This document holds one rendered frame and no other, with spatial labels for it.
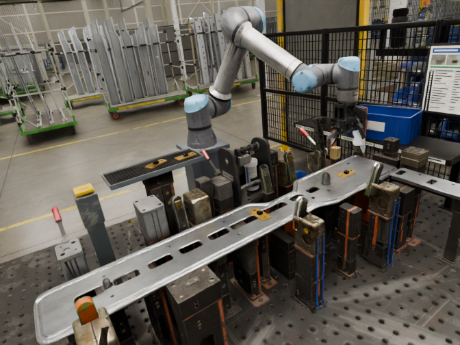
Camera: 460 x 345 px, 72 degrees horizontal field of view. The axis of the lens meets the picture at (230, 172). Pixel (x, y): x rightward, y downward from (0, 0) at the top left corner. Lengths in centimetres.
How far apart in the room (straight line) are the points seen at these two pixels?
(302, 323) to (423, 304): 41
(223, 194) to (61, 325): 64
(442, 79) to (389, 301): 100
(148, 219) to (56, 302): 33
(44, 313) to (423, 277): 124
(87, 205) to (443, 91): 156
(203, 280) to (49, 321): 38
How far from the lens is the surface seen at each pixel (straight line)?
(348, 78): 124
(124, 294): 92
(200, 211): 111
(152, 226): 106
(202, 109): 147
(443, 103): 176
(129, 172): 122
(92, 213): 119
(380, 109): 186
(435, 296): 135
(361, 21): 326
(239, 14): 133
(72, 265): 106
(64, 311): 96
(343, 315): 121
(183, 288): 84
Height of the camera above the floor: 160
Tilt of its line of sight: 24 degrees down
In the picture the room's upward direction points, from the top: 6 degrees counter-clockwise
